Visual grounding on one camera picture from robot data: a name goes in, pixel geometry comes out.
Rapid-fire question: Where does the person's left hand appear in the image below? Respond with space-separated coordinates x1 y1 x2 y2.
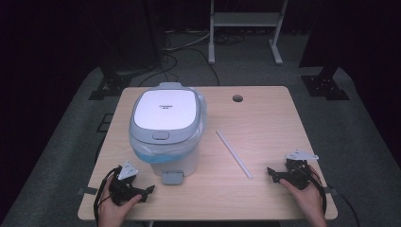
97 178 144 227

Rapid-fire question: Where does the white drinking straw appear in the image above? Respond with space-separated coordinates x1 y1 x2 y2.
215 129 253 180

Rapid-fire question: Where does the white metal stand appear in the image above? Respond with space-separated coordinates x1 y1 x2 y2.
207 0 289 66

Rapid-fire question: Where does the grey floor cable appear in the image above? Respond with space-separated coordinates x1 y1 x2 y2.
163 31 212 53

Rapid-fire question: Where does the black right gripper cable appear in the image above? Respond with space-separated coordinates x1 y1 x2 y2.
310 168 361 227

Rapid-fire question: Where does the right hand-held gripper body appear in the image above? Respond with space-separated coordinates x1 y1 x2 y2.
283 149 320 191

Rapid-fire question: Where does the black stand base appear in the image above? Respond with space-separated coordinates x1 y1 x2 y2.
301 65 350 101
88 64 133 101

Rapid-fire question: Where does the person's right hand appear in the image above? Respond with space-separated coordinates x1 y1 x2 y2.
279 165 328 219

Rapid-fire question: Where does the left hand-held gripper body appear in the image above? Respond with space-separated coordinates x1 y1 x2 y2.
108 161 142 206

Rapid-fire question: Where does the black floor cable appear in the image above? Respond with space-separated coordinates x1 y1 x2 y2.
185 46 220 87
137 54 178 87

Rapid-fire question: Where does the white pedal bin grey lid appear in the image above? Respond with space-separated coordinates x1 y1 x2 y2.
128 81 209 186

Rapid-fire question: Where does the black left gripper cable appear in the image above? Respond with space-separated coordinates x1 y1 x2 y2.
93 166 122 226

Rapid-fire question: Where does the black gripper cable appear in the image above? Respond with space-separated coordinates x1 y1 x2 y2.
310 168 361 227
93 166 122 226

